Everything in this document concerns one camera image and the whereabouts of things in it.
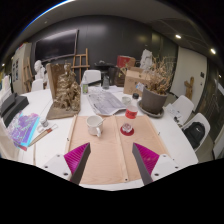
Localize wooden brush with red band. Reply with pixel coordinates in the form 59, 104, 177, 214
28, 123, 59, 148

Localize light wooden drawing board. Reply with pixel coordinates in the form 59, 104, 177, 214
66, 114, 129, 186
114, 114, 171, 183

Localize golden brown sculpture on base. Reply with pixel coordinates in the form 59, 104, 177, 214
45, 62, 83, 121

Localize wooden mannequin figure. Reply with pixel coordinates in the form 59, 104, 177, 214
183, 76, 195, 100

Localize dried plant in grey pot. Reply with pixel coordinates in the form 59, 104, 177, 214
141, 56, 176, 115

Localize brown cardboard box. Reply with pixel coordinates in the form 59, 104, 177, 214
123, 66, 151, 98

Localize small paint jar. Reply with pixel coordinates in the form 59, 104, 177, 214
39, 117, 50, 128

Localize small green-labelled white bottle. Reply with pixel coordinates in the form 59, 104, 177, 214
81, 74, 90, 95

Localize white plastic chair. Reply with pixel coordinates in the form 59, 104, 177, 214
164, 94, 195, 126
181, 112, 212, 153
30, 78, 45, 93
81, 69, 102, 87

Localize wooden easel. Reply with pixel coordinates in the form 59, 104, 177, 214
23, 56, 34, 93
71, 47, 91, 84

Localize white plaster statue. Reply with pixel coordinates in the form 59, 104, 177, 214
139, 49, 154, 71

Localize white plaster bust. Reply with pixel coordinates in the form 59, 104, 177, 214
33, 59, 46, 81

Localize white wrapped canvas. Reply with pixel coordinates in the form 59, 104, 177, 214
0, 116, 21, 161

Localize flat round red coaster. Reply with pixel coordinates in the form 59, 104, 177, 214
119, 125, 135, 137

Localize red box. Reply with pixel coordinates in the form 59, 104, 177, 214
116, 54, 137, 69

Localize black wall screen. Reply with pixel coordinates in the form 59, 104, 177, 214
34, 29, 79, 63

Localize long ceiling light strip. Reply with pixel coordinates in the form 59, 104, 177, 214
19, 0, 76, 33

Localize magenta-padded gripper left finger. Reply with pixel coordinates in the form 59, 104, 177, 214
42, 142, 92, 186

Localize small white jar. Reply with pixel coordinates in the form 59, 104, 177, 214
120, 95, 132, 108

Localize white ceramic mug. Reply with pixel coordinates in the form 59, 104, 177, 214
85, 114, 106, 138

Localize black backpack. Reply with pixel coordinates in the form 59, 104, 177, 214
183, 121, 206, 149

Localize clear red-labelled drink bottle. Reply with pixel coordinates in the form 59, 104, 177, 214
120, 92, 140, 134

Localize long thin wooden stick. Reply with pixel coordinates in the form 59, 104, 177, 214
32, 143, 38, 166

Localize black flat box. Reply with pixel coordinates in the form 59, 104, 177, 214
2, 95, 30, 128
0, 92, 18, 116

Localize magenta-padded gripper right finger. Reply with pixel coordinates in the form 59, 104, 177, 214
131, 142, 182, 186

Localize ceiling spotlights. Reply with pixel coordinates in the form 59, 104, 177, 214
174, 33, 217, 55

